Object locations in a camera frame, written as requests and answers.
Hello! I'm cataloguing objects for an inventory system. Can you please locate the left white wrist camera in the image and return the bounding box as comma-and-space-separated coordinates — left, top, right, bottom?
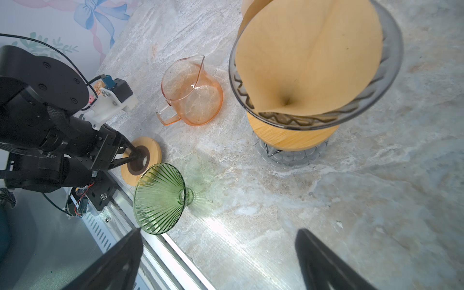
74, 74, 138, 131

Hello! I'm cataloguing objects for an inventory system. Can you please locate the brown paper coffee filter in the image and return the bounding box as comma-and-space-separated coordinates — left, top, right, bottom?
236, 1, 383, 116

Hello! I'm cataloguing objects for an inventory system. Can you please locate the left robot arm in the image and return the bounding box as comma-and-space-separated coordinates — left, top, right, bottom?
1, 45, 145, 193

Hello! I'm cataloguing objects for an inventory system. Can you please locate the orange glass carafe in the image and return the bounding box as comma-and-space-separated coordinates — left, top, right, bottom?
157, 54, 224, 126

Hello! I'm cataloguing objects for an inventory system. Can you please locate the grey glass dripper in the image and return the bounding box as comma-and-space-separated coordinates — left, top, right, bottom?
228, 1, 404, 131

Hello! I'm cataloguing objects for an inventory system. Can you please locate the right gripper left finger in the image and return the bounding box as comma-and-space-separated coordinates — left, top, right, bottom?
64, 228, 143, 290

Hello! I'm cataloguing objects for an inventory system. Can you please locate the green glass dripper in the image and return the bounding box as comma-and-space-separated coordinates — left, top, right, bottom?
133, 163, 195, 235

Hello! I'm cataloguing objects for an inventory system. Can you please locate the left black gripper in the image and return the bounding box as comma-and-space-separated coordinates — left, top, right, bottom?
85, 124, 143, 171

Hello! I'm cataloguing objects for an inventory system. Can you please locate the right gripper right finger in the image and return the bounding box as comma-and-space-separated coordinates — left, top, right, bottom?
295, 228, 375, 290

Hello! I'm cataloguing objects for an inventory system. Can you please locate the grey glass carafe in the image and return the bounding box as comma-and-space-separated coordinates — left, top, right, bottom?
253, 133, 329, 169

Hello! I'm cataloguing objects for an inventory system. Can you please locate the wooden ring dripper holder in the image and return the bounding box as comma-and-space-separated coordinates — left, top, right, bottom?
246, 113, 339, 152

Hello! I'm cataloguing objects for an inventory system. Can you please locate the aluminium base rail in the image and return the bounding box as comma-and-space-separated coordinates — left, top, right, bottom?
82, 172, 214, 290

